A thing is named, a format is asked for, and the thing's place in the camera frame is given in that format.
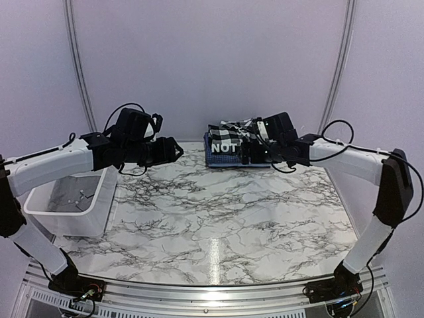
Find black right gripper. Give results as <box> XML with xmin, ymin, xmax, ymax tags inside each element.
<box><xmin>237</xmin><ymin>141</ymin><xmax>284</xmax><ymax>165</ymax></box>

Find grey cloth in bin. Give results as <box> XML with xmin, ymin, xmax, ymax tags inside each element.
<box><xmin>47</xmin><ymin>176</ymin><xmax>100</xmax><ymax>213</ymax></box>

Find blue checkered shirt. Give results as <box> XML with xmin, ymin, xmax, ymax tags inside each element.
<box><xmin>203</xmin><ymin>132</ymin><xmax>271</xmax><ymax>168</ymax></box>

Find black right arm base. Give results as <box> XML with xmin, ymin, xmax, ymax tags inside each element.
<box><xmin>302</xmin><ymin>262</ymin><xmax>364</xmax><ymax>303</ymax></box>

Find right aluminium wall post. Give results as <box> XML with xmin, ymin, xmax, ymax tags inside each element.
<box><xmin>318</xmin><ymin>0</ymin><xmax>357</xmax><ymax>133</ymax></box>

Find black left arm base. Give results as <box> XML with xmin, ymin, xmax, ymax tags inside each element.
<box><xmin>48</xmin><ymin>261</ymin><xmax>105</xmax><ymax>301</ymax></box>

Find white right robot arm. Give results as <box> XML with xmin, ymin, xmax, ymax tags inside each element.
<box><xmin>246</xmin><ymin>112</ymin><xmax>417</xmax><ymax>297</ymax></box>

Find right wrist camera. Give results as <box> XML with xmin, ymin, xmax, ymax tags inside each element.
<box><xmin>255</xmin><ymin>117</ymin><xmax>269</xmax><ymax>141</ymax></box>

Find white plastic bin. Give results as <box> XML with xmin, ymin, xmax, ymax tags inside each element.
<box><xmin>23</xmin><ymin>167</ymin><xmax>117</xmax><ymax>237</ymax></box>

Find black white checkered shirt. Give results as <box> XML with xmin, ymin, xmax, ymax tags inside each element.
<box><xmin>207</xmin><ymin>118</ymin><xmax>263</xmax><ymax>154</ymax></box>

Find aluminium front frame rail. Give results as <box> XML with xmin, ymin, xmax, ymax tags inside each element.
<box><xmin>11</xmin><ymin>262</ymin><xmax>395</xmax><ymax>317</ymax></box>

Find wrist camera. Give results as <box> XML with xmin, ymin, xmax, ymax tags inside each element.
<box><xmin>255</xmin><ymin>117</ymin><xmax>269</xmax><ymax>141</ymax></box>
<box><xmin>144</xmin><ymin>113</ymin><xmax>163</xmax><ymax>141</ymax></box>

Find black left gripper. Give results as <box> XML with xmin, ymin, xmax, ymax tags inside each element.
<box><xmin>123</xmin><ymin>136</ymin><xmax>183</xmax><ymax>167</ymax></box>

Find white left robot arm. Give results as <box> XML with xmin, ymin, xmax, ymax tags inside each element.
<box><xmin>1</xmin><ymin>102</ymin><xmax>184</xmax><ymax>295</ymax></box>

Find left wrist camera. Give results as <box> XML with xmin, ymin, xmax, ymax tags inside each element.
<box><xmin>144</xmin><ymin>113</ymin><xmax>163</xmax><ymax>141</ymax></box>

